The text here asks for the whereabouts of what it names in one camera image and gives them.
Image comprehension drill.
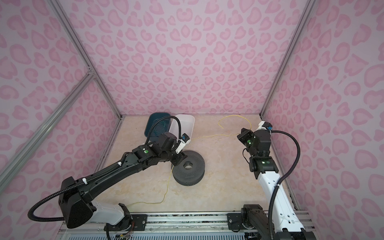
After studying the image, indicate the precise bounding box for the dark grey cable spool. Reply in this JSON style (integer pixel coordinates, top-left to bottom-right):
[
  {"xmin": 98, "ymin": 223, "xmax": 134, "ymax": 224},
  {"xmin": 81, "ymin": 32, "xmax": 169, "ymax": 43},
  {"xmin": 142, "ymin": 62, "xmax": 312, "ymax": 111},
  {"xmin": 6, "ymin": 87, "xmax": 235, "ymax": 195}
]
[{"xmin": 172, "ymin": 151, "xmax": 206, "ymax": 187}]

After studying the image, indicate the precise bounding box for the yellow cable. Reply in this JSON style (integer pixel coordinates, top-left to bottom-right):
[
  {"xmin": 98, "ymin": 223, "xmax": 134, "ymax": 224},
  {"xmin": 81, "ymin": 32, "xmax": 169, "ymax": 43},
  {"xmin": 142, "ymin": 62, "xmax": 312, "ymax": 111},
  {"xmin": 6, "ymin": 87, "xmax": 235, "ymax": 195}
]
[{"xmin": 125, "ymin": 114, "xmax": 252, "ymax": 208}]

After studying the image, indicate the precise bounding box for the white plastic tray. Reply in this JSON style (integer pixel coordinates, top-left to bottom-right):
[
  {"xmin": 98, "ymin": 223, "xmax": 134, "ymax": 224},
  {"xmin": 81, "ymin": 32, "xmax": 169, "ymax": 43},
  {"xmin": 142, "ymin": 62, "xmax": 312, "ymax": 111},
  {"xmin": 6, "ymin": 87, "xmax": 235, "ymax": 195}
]
[{"xmin": 169, "ymin": 114, "xmax": 195, "ymax": 139}]

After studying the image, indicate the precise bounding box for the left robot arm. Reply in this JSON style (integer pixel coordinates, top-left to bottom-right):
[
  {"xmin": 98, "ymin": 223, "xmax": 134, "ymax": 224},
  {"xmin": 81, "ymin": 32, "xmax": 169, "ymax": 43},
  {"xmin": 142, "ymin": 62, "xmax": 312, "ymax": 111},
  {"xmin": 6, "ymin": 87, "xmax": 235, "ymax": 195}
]
[{"xmin": 59, "ymin": 132, "xmax": 191, "ymax": 231}]

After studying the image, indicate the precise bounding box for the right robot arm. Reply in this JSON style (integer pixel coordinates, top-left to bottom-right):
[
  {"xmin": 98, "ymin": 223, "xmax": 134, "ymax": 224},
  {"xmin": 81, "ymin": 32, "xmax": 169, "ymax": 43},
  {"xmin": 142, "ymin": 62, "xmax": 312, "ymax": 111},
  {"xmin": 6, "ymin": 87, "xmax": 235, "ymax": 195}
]
[{"xmin": 229, "ymin": 124, "xmax": 316, "ymax": 240}]

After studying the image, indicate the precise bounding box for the dark teal plastic bin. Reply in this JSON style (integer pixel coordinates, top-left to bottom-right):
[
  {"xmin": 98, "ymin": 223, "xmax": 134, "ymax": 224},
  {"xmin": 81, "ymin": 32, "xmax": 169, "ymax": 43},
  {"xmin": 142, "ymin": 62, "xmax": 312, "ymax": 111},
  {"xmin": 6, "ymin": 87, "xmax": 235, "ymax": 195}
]
[{"xmin": 144, "ymin": 112, "xmax": 171, "ymax": 142}]

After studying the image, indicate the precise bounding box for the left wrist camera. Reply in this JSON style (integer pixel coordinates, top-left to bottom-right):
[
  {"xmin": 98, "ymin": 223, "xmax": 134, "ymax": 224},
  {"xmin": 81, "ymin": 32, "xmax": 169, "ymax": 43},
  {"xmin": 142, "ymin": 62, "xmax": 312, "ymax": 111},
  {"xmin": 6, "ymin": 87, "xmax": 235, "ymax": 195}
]
[{"xmin": 175, "ymin": 133, "xmax": 191, "ymax": 154}]

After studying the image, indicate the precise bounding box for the green cable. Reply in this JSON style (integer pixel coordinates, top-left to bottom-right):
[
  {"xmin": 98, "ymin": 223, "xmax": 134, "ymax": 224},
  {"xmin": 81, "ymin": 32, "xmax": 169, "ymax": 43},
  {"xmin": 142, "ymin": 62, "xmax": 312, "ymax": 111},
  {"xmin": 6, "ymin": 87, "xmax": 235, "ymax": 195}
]
[{"xmin": 152, "ymin": 119, "xmax": 168, "ymax": 136}]

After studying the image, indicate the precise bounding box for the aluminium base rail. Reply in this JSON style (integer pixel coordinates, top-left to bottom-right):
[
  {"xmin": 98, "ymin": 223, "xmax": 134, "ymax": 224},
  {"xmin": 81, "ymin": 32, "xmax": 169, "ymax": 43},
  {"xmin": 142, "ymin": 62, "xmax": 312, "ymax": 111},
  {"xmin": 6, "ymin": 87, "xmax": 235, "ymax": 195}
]
[{"xmin": 55, "ymin": 211, "xmax": 316, "ymax": 240}]

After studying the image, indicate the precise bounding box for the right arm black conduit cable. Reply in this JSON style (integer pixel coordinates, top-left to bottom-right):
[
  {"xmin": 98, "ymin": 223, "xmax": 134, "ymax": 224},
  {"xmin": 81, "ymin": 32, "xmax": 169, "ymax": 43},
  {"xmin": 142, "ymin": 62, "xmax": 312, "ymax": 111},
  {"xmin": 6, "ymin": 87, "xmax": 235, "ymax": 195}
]
[{"xmin": 267, "ymin": 130, "xmax": 301, "ymax": 240}]

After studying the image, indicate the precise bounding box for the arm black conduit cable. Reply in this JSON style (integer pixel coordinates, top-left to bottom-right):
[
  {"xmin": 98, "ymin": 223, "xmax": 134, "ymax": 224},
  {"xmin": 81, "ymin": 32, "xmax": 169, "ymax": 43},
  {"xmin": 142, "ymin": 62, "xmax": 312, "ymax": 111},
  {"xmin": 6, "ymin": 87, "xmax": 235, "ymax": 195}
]
[
  {"xmin": 27, "ymin": 115, "xmax": 183, "ymax": 223},
  {"xmin": 267, "ymin": 130, "xmax": 301, "ymax": 240}
]

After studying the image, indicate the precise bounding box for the right aluminium frame strut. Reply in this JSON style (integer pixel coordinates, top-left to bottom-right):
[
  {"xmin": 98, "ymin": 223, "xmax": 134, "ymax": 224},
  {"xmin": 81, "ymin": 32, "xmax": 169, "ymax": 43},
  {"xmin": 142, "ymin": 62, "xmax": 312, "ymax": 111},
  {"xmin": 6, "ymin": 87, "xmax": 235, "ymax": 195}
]
[{"xmin": 260, "ymin": 0, "xmax": 319, "ymax": 120}]

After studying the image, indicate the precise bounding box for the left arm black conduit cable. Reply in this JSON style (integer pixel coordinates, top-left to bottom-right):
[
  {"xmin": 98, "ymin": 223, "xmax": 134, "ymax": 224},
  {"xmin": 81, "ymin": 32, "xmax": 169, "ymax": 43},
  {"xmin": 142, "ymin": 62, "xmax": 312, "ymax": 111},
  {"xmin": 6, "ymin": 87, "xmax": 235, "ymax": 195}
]
[{"xmin": 27, "ymin": 115, "xmax": 183, "ymax": 223}]

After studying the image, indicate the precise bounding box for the diagonal aluminium frame strut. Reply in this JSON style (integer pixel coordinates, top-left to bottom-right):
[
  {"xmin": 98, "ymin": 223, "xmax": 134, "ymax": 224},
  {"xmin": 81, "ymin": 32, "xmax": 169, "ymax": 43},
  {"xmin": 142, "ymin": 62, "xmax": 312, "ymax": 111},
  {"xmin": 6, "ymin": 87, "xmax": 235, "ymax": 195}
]
[{"xmin": 1, "ymin": 71, "xmax": 95, "ymax": 193}]

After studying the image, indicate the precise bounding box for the left aluminium frame strut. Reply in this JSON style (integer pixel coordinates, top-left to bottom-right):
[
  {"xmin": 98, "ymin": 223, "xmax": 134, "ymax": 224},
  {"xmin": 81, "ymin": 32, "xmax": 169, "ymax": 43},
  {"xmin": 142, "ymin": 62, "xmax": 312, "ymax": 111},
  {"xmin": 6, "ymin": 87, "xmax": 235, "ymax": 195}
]
[{"xmin": 47, "ymin": 0, "xmax": 123, "ymax": 120}]

